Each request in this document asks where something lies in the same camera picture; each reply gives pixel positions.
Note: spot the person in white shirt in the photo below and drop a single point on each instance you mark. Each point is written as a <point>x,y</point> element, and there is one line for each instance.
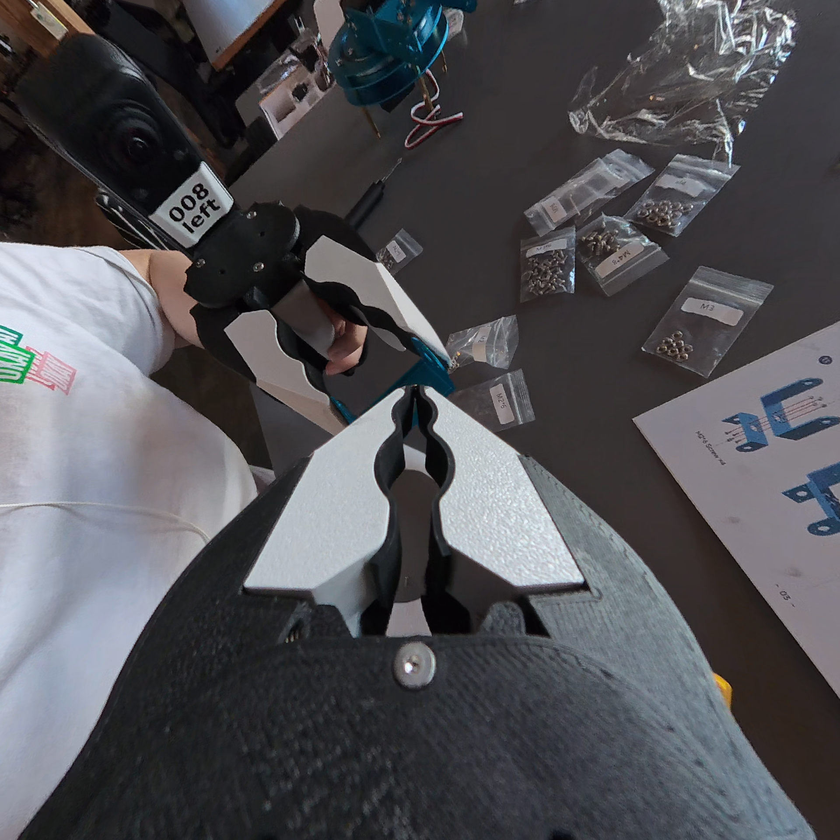
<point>98,492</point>

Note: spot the blue toy robot arm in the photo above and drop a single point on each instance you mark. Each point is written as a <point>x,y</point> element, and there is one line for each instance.
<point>387,52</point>

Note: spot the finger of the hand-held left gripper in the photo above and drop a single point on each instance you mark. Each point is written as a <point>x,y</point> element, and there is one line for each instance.
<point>374,282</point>
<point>269,348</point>

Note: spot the dark desk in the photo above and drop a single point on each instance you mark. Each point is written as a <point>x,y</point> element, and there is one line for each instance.
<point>525,131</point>

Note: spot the blue metal U bracket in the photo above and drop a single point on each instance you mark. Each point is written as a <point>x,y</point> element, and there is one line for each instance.
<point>430,367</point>

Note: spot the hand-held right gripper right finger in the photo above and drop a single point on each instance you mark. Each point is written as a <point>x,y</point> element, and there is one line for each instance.
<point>505,525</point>

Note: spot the person's left hand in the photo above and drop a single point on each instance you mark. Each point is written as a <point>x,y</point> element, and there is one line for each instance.
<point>346,344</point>

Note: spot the large crumpled clear bag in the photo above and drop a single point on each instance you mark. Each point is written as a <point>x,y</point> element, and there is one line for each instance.
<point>689,72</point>

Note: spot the black precision screwdriver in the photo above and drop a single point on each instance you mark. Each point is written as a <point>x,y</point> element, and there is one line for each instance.
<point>366,202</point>

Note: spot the printed assembly instruction sheet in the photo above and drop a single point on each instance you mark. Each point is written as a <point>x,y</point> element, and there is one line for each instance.
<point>741,525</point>

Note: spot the person's left forearm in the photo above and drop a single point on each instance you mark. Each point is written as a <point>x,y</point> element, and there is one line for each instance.
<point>172,295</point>

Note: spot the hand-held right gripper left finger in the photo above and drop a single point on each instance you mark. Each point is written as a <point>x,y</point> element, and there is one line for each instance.
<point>315,525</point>

